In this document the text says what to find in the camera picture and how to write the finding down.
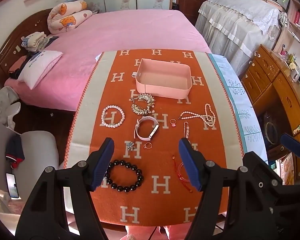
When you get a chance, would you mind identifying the white rounded chair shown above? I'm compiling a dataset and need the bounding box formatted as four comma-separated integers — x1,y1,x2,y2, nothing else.
20,131,59,172

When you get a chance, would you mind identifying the white pillow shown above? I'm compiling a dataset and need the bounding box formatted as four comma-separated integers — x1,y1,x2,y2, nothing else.
17,50,64,90

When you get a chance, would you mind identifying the orange letter print blanket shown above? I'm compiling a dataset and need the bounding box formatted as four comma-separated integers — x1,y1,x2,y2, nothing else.
64,49,245,228

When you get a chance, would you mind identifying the white pearl bracelet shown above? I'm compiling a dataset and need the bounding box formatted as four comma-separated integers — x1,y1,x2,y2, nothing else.
101,105,125,128

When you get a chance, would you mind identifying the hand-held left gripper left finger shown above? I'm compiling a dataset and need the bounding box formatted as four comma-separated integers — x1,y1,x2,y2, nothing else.
14,137,115,240

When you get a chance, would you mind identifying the red and blue garment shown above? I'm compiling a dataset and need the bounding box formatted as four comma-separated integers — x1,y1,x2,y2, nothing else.
5,135,25,169

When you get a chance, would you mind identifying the wooden cabinet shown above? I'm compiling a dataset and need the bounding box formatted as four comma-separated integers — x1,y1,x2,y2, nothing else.
241,44,300,180

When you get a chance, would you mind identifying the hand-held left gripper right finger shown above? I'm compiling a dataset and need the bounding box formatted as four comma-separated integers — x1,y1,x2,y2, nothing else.
178,137,282,240

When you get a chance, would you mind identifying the white blue printed tablecloth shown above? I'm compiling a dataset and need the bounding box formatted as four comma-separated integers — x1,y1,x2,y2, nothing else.
207,52,268,165

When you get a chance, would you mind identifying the black bead bracelet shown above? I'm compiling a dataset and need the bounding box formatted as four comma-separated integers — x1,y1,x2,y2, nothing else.
104,159,144,193

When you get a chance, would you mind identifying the red string bracelet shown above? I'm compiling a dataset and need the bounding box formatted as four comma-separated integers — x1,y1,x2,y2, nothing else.
172,155,193,193

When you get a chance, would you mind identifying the pink smart watch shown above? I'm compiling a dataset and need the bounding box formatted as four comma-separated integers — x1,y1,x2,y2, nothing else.
134,116,159,140

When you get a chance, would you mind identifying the orange printed bag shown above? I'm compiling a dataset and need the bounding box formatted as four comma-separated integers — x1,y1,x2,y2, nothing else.
275,152,294,185

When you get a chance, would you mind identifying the wooden bookshelf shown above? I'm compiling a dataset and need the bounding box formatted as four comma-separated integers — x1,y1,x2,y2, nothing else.
274,0,300,63

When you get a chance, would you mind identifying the bed with pink sheet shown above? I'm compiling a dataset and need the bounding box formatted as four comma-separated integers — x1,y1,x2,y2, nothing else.
4,9,212,112

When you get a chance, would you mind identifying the smartphone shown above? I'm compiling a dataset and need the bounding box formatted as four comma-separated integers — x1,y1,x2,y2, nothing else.
6,172,19,199

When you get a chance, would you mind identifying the folded clothes stack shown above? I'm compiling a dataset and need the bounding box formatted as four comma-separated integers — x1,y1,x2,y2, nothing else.
21,31,59,53

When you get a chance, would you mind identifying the pink jewelry box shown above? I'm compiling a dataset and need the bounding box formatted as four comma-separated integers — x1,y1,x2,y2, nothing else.
136,58,192,98

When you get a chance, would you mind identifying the wooden headboard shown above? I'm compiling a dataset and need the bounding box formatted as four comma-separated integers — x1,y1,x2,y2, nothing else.
0,8,55,88

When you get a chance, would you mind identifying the bear print quilt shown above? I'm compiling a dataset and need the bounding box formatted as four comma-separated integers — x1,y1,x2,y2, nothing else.
47,0,93,34

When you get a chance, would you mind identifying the grey cloth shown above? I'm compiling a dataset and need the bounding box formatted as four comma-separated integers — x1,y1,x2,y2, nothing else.
0,86,22,130

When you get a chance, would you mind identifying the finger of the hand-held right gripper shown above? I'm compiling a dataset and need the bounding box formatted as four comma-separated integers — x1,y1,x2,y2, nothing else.
280,133,300,158
242,151,290,200

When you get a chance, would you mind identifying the pearl necklace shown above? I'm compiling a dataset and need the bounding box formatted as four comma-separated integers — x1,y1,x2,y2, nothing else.
178,103,215,127

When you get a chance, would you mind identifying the dark clothes pile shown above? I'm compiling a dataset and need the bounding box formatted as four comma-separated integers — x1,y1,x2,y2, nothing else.
9,55,32,80

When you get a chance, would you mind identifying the white lace covered furniture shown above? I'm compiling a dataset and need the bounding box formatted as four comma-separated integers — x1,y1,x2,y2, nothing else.
195,0,287,77

